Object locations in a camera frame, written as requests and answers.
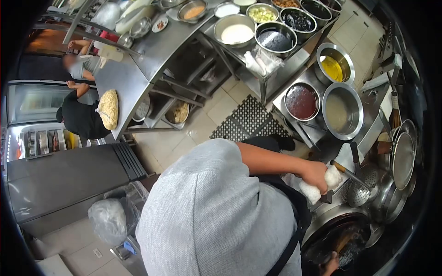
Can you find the white cloth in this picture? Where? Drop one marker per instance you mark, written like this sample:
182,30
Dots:
334,177

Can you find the person's left hand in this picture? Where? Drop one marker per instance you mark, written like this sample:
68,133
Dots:
315,174

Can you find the stack of steel strainers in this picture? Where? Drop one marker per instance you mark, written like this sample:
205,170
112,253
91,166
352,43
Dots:
403,158

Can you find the curved steel counter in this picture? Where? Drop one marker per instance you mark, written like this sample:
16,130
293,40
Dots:
131,82

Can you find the clear plastic bag of packets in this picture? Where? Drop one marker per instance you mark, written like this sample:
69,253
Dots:
262,62

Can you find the bamboo wok brush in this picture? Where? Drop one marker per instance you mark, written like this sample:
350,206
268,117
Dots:
347,243

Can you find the black steel wok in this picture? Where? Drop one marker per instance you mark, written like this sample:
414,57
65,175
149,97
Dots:
328,238

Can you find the steel bowl of orange sauce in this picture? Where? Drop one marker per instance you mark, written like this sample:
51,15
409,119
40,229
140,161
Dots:
193,12

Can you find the person's right hand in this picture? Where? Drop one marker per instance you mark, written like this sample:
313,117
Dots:
329,265

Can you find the steel bowl of white powder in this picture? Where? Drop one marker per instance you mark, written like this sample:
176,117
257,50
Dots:
236,32

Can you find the grey steel cabinet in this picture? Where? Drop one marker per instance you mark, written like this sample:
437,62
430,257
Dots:
69,183

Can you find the perforated steel skimmer ladle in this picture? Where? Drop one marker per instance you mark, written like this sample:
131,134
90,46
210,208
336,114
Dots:
362,186

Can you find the steel bowl of noodles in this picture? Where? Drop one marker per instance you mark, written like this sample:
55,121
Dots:
178,112

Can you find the person's right fingers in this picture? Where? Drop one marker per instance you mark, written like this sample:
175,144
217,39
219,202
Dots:
334,258

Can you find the steel bowl of white salt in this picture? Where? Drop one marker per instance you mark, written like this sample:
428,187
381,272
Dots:
227,9

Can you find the steel bowl of dark liquid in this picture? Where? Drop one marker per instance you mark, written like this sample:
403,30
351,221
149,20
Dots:
317,10

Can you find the steel bowl of yellow oil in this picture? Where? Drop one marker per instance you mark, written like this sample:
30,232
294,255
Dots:
333,65

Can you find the bag of noodles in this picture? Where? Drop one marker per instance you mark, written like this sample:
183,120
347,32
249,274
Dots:
108,108

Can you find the person's left fingers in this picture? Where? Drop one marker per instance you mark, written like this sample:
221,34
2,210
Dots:
322,186

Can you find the steel bowl of brown food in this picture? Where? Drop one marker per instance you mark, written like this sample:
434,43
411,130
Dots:
286,3

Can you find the steel bowl of red sauce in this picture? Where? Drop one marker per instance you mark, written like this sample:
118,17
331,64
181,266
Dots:
301,101

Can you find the clear plastic bin bag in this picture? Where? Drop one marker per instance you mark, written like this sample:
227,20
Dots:
136,200

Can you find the bamboo whisk brush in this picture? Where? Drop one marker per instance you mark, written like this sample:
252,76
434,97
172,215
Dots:
395,114

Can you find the large steel bowl pale liquid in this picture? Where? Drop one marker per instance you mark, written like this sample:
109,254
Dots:
340,112

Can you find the steel box with blue cloth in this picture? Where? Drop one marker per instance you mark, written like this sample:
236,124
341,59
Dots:
127,253

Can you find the person's body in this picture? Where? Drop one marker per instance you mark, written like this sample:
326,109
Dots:
207,214

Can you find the small white plate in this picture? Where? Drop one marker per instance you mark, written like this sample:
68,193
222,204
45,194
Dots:
160,24

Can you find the steel bowl of dark powder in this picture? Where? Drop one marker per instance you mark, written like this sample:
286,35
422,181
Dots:
275,39

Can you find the stack of steel bowls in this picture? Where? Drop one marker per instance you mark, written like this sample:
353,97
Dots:
393,202

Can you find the steel bowl of chopped greens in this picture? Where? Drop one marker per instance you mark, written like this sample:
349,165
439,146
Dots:
262,14

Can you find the steel bowl of black sauce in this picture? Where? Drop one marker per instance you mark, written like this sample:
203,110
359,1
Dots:
297,21

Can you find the steel trolley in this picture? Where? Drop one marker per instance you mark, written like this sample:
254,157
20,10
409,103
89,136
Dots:
276,79

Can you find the white filled plastic bag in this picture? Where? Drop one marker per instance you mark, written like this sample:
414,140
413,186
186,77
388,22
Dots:
107,220

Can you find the glass display fridge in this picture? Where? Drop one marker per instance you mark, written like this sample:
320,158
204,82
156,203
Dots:
34,103

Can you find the white plastic bottle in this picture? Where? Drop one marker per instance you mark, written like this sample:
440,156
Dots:
111,53

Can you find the black rubber floor mat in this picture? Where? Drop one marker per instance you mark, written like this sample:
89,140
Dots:
252,119

